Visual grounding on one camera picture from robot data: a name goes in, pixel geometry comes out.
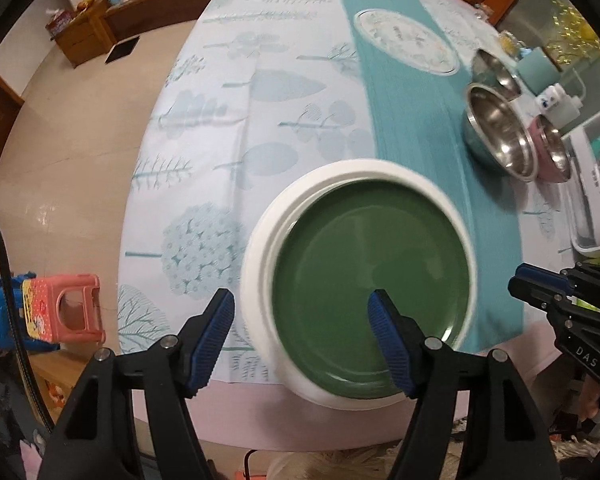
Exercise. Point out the pink steel bowl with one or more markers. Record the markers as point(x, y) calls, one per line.
point(545, 160)

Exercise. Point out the frosted glass partition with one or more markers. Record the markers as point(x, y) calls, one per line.
point(540, 15)

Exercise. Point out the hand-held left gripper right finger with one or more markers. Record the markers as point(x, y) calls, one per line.
point(390, 340)

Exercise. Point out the large steel bowl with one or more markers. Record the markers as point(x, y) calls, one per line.
point(505, 135)

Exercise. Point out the pink plastic stool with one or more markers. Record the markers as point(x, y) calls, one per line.
point(80, 285)

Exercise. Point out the clear lidded storage box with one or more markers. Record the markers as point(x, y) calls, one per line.
point(587, 200)

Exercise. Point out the person's right hand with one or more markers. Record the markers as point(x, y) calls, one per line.
point(591, 397)

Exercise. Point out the teal canister with wooden lid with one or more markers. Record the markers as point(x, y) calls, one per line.
point(537, 72)

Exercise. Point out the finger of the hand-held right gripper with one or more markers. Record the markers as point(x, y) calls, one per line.
point(540, 276)
point(530, 295)

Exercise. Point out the teal table runner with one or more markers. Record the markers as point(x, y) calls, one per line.
point(415, 120)

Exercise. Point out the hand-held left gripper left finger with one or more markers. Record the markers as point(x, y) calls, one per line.
point(210, 340)

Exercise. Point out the tissue box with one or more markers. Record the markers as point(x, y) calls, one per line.
point(60, 22)

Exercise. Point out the large white plate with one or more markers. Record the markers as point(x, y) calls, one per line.
point(254, 280)

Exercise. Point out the green plate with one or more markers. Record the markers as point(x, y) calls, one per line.
point(360, 250)

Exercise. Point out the pink table cover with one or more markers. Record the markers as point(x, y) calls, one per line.
point(230, 420)

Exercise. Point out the round floral table mat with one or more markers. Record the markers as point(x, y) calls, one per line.
point(405, 40)

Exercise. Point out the white squeeze bottle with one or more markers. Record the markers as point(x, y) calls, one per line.
point(565, 110)

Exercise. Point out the wooden television cabinet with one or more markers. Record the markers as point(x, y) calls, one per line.
point(145, 10)

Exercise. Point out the blue plastic stool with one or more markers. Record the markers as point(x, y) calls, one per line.
point(0, 320)

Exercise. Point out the white pill bottle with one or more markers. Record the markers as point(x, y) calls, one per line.
point(550, 100)

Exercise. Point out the tree print tablecloth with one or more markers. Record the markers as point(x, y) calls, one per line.
point(260, 35)

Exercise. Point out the small patterned steel bowl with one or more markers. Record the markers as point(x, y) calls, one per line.
point(490, 67)

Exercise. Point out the glass jar with yellow contents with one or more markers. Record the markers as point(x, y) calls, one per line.
point(510, 42)

